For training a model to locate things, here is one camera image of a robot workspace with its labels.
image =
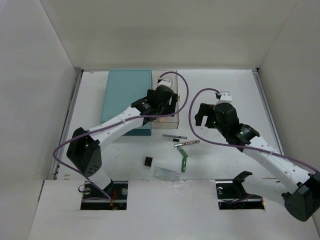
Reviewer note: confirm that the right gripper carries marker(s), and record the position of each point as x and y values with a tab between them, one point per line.
204	110

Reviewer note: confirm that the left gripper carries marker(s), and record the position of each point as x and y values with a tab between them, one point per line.
172	101

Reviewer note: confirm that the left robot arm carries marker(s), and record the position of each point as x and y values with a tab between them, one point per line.
85	152

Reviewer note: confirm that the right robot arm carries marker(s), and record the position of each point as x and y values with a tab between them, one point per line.
298	190

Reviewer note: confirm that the red lip pencil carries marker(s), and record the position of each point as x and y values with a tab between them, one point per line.
187	143

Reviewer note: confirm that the silver eyeliner pencil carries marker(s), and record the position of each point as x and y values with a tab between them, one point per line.
174	136

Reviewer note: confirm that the black silver pencil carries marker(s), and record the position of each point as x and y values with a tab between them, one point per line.
171	139

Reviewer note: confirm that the green tube upper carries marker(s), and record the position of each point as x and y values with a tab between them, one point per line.
182	152

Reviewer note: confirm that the green tube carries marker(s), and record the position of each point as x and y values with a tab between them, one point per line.
183	164
182	152

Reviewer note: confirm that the teal drawer box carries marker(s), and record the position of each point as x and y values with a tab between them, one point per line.
124	87

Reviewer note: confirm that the green tube lower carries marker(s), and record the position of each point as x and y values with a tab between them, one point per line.
183	164

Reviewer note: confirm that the small black jar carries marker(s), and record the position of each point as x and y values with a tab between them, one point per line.
148	161

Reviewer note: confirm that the clear plastic tube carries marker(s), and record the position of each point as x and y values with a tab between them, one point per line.
166	174

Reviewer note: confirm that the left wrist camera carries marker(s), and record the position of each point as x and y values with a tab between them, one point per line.
168	82

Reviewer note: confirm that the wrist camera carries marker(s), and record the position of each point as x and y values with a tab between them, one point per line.
168	82
223	97

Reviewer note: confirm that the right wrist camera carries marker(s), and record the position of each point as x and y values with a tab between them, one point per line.
223	97

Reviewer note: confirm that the aluminium rail right edge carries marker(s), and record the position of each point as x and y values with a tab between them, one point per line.
267	109

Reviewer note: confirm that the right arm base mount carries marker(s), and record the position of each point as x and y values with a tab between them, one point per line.
231	195

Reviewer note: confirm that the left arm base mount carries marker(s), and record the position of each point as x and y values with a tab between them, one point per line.
114	197

